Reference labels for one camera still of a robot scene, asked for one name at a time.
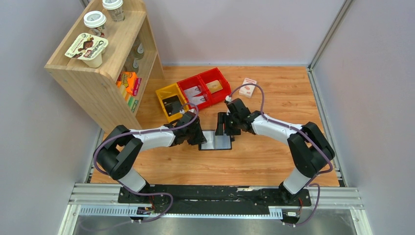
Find white lidded cup near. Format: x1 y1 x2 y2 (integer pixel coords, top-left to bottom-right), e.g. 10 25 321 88
83 11 107 38

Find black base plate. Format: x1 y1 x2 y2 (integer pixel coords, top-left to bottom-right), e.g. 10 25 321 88
117 185 311 215

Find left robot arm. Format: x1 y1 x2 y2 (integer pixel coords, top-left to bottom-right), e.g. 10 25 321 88
93 109 206 194

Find yellow plastic bin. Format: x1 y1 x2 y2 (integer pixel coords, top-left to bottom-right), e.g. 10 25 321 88
155 83 187 122

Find orange snack box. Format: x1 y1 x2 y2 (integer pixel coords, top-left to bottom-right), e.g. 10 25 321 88
116 71 142 96

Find tan card in bin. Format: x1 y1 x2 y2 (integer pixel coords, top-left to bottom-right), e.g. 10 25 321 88
206 80 223 94

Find white pink card box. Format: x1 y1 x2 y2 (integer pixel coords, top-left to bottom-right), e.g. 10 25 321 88
238 77 257 98

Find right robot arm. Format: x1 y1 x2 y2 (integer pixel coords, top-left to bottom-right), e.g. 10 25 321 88
225 96 335 197

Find red plastic bin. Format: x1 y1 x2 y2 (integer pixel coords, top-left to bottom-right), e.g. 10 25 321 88
177 75 212 110
198 68 231 105

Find black card in bin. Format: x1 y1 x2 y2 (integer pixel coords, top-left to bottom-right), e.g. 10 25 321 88
162 95 182 117

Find wooden shelf unit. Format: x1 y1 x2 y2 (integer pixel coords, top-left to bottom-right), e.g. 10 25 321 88
45 0 164 133

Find white cards in bin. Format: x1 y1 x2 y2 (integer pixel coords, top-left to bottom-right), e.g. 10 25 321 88
184 86 208 106

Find Chobani yogurt cup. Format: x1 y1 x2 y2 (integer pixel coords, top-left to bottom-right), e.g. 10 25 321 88
65 33 109 68

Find red plastic bin right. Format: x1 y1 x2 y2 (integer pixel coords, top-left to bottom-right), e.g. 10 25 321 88
198 68 231 105

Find white lidded cup far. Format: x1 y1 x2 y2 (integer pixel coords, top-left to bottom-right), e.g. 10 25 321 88
102 0 125 22

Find white lidded cup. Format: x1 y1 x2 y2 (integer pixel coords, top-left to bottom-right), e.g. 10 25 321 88
83 11 107 38
102 0 125 22

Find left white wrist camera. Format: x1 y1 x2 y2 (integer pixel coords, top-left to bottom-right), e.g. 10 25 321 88
179 108 199 116

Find red plastic bin middle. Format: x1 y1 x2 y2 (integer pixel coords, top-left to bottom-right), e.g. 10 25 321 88
177 75 212 110

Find glass bottle on shelf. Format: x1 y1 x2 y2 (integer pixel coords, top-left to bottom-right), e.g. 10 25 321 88
132 38 144 60

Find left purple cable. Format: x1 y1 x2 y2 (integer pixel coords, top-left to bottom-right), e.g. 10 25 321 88
93 103 199 224

